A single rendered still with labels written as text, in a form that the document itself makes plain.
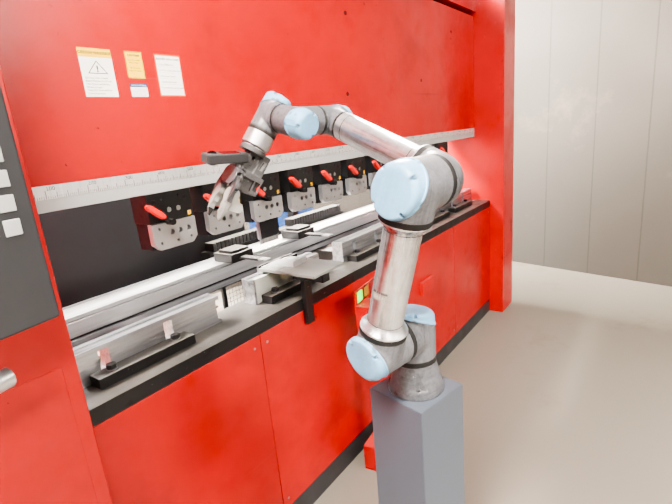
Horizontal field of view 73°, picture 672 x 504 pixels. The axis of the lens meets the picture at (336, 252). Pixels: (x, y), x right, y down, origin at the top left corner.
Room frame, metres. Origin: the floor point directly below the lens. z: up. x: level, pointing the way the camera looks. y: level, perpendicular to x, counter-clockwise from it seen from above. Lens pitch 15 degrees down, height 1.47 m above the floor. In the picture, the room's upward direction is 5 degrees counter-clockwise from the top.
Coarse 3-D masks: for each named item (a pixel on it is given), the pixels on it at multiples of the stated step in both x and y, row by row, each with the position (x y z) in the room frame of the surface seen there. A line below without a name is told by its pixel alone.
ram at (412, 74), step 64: (0, 0) 1.10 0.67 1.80; (64, 0) 1.20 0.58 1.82; (128, 0) 1.34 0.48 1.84; (192, 0) 1.50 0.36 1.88; (256, 0) 1.72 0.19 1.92; (320, 0) 2.01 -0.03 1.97; (384, 0) 2.43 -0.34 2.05; (0, 64) 1.07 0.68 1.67; (64, 64) 1.18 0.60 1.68; (192, 64) 1.48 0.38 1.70; (256, 64) 1.69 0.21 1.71; (320, 64) 1.98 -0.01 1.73; (384, 64) 2.40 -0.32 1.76; (448, 64) 3.04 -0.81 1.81; (64, 128) 1.15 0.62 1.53; (128, 128) 1.28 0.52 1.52; (192, 128) 1.45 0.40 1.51; (384, 128) 2.37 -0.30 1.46; (448, 128) 3.02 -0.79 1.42; (128, 192) 1.25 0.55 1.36
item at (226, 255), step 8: (224, 248) 1.86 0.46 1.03; (232, 248) 1.84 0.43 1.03; (240, 248) 1.84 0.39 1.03; (248, 248) 1.87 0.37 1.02; (216, 256) 1.84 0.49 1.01; (224, 256) 1.80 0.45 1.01; (232, 256) 1.78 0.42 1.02; (240, 256) 1.82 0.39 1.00; (248, 256) 1.80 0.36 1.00; (256, 256) 1.79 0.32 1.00
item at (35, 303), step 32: (0, 96) 0.63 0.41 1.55; (0, 128) 0.62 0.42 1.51; (0, 160) 0.61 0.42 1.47; (0, 192) 0.60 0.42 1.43; (0, 224) 0.59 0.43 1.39; (32, 224) 0.63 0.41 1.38; (0, 256) 0.58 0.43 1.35; (32, 256) 0.62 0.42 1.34; (0, 288) 0.57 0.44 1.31; (32, 288) 0.61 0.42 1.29; (0, 320) 0.56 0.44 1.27; (32, 320) 0.60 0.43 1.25
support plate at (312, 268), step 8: (304, 264) 1.63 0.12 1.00; (312, 264) 1.62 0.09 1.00; (320, 264) 1.61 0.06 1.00; (328, 264) 1.60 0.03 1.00; (336, 264) 1.59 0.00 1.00; (272, 272) 1.59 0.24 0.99; (280, 272) 1.56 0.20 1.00; (288, 272) 1.54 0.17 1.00; (296, 272) 1.54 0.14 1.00; (304, 272) 1.53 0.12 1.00; (312, 272) 1.52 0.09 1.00; (320, 272) 1.51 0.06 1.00
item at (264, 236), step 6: (258, 222) 1.67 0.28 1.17; (264, 222) 1.69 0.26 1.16; (270, 222) 1.71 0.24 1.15; (276, 222) 1.74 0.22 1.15; (258, 228) 1.67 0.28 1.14; (264, 228) 1.68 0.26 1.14; (270, 228) 1.71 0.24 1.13; (276, 228) 1.73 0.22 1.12; (258, 234) 1.67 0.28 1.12; (264, 234) 1.68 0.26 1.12; (270, 234) 1.70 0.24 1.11; (276, 234) 1.73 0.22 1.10; (264, 240) 1.69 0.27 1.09; (270, 240) 1.71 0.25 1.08
